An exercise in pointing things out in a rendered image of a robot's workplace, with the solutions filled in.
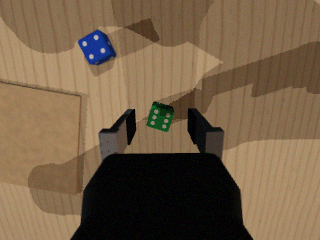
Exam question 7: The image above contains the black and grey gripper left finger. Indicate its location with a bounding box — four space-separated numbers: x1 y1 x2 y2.
98 109 136 161

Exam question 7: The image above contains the blue die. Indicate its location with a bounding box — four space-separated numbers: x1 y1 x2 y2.
78 30 117 65

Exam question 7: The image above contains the tan cork mat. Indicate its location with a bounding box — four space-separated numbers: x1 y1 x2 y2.
0 82 82 196

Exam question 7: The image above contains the green die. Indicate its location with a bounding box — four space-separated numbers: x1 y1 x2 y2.
146 101 175 132

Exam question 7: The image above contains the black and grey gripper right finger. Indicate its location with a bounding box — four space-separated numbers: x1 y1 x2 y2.
187 108 225 161

